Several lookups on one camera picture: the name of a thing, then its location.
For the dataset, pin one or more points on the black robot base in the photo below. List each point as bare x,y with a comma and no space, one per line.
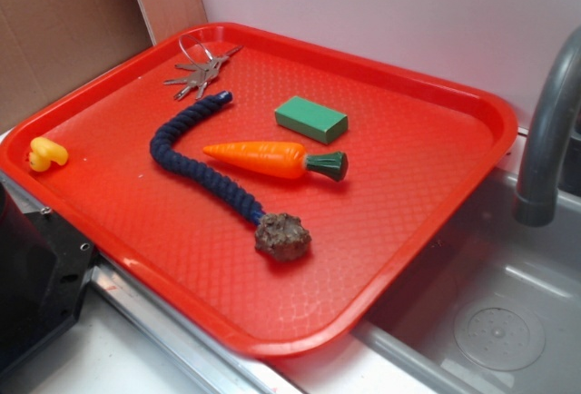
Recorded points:
45,268

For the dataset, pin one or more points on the blue rope toy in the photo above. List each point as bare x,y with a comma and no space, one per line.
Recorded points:
278,235

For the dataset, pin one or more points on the silver keys on ring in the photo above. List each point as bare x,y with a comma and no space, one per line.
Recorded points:
203,66

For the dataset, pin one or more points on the green rectangular block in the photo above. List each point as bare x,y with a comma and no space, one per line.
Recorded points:
315,121

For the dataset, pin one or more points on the grey toy sink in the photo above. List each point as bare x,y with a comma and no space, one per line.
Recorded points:
489,306

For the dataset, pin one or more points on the orange toy carrot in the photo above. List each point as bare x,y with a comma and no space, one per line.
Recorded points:
285,160

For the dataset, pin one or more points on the grey toy faucet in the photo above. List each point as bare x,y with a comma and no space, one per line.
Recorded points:
551,158

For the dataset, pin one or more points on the red plastic tray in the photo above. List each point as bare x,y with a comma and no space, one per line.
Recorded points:
417,146

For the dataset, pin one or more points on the brown cardboard panel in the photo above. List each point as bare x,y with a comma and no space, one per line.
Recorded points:
51,47

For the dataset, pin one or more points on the yellow rubber duck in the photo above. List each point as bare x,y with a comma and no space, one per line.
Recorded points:
44,152

